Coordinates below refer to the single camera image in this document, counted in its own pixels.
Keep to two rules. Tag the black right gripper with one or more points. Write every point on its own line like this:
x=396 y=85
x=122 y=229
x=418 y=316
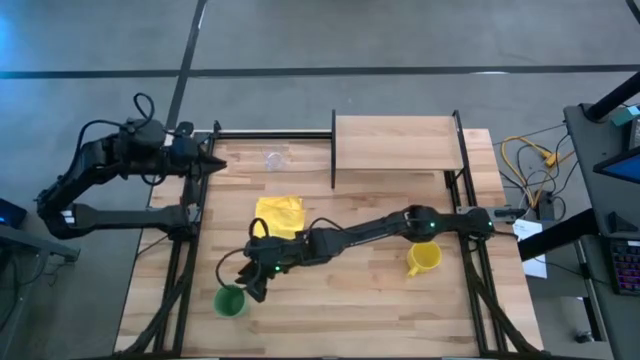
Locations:
x=275 y=255

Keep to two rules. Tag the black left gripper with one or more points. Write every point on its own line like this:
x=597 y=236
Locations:
x=186 y=152

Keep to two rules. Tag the green plastic cup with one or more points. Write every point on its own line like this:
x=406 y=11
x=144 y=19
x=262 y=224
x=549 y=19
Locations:
x=230 y=301

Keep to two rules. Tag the clear glass cup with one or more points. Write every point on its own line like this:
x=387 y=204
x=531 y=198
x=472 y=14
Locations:
x=274 y=160

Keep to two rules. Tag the yellow plastic mug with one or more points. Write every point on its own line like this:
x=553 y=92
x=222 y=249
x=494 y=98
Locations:
x=425 y=256

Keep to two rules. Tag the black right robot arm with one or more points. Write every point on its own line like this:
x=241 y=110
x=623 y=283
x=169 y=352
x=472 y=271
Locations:
x=375 y=227

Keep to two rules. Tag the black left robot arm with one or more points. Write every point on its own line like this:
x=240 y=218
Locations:
x=125 y=217

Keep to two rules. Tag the wooden shelf with black supports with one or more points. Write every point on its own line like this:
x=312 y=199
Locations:
x=397 y=142

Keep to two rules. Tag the yellow cloth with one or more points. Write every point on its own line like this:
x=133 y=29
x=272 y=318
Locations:
x=280 y=215

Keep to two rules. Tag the grey metal stand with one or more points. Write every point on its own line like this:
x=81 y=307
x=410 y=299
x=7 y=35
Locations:
x=35 y=245

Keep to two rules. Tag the dark device with blue light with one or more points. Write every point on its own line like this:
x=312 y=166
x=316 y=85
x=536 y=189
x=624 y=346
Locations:
x=11 y=214

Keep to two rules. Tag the white paper sheet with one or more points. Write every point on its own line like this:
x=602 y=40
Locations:
x=532 y=260

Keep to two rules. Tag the black bar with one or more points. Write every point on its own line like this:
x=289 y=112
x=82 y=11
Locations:
x=555 y=235

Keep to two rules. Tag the grey side desk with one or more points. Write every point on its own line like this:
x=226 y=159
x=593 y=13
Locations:
x=582 y=150

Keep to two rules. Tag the keyboard with coloured keys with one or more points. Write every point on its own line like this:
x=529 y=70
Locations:
x=626 y=267

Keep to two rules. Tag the blue lit monitor screen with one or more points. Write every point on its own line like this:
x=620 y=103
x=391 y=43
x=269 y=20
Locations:
x=622 y=167

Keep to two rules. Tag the black slanted pole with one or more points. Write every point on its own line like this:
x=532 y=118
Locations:
x=615 y=97

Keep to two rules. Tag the teal small box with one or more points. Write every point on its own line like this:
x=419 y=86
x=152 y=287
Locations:
x=625 y=115

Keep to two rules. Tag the black metal table frame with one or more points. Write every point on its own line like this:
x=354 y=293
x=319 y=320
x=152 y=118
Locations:
x=275 y=134

